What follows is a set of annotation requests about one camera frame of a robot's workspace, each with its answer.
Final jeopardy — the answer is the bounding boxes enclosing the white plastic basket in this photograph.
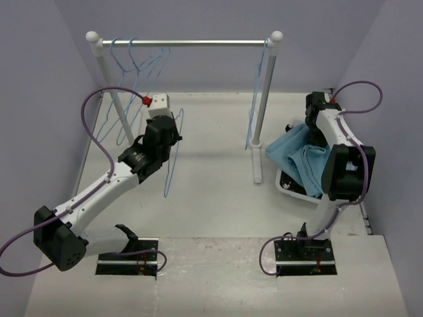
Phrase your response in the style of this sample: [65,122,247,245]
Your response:
[275,115,325,204]

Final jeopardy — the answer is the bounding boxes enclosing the light blue trousers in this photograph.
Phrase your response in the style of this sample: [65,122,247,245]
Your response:
[265,123,330,198]

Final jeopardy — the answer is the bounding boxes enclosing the blue wire hanger holding trousers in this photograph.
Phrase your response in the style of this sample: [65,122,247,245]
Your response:
[163,108,184,198]

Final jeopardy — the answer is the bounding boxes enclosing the aluminium rail right table edge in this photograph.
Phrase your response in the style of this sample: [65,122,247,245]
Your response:
[325,86,373,235]

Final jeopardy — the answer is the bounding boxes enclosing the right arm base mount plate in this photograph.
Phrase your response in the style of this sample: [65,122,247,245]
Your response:
[274,239,337,277]

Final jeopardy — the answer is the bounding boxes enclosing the purple camera cable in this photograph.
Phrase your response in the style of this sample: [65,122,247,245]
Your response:
[258,79,384,277]
[0,86,167,277]

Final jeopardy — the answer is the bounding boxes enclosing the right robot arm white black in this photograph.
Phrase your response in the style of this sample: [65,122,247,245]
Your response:
[295,92,375,262]

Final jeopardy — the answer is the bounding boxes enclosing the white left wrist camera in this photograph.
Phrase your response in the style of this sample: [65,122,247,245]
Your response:
[148,93,172,120]

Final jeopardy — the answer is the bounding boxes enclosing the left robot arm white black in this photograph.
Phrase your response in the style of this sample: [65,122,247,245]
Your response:
[34,110,182,271]

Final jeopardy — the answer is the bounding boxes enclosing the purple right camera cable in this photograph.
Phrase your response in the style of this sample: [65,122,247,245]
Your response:
[258,79,384,277]

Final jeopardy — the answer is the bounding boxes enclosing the silver clothes rack with white feet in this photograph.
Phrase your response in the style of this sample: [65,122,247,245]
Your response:
[85,30,284,184]

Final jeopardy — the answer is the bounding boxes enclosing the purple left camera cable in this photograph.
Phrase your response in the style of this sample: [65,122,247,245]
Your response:
[0,86,167,277]

